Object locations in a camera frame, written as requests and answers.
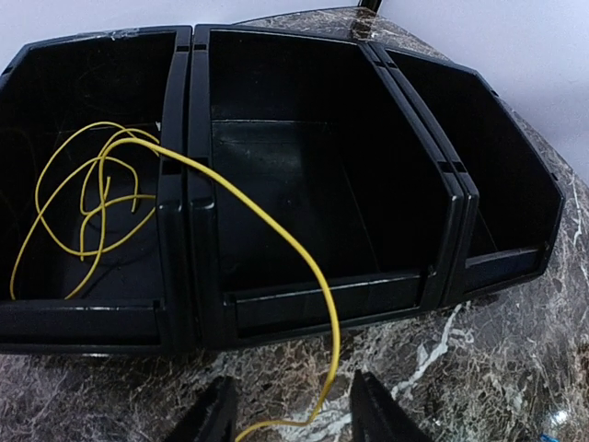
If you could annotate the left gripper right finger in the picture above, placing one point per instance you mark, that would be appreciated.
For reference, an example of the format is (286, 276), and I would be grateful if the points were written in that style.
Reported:
(376, 416)

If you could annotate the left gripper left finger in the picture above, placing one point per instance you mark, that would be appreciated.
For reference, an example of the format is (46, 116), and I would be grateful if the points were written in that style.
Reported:
(212, 418)

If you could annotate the black three-compartment bin tray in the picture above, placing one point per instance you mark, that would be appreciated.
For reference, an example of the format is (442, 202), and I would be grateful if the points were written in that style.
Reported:
(404, 177)

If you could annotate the right black frame post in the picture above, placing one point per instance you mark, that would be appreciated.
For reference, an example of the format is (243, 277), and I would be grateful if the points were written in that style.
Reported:
(372, 5)

